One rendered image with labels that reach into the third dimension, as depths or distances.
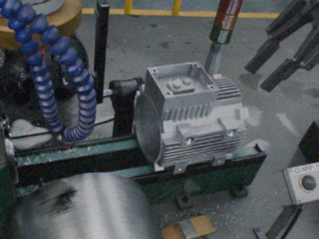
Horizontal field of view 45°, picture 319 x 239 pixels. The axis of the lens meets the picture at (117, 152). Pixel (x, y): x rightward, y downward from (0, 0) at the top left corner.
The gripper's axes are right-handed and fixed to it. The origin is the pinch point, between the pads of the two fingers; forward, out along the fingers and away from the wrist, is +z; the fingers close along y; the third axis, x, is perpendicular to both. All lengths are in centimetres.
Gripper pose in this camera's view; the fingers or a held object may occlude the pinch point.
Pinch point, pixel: (268, 67)
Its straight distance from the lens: 82.3
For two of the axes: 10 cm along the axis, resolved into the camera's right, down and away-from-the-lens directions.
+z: -5.5, 6.6, 5.1
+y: 2.9, 7.3, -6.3
